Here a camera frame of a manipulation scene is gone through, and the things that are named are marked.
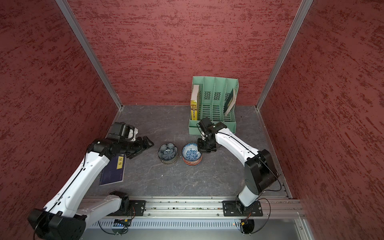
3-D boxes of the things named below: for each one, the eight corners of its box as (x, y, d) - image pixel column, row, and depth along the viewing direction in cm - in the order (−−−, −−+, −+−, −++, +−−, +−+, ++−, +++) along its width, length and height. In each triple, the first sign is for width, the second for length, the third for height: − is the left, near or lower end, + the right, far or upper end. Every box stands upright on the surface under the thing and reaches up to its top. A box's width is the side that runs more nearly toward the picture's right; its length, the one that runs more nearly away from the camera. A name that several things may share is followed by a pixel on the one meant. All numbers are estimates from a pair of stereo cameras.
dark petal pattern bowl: (160, 163, 92) (157, 155, 83) (162, 151, 97) (159, 143, 88) (177, 163, 92) (176, 155, 83) (178, 151, 97) (177, 143, 89)
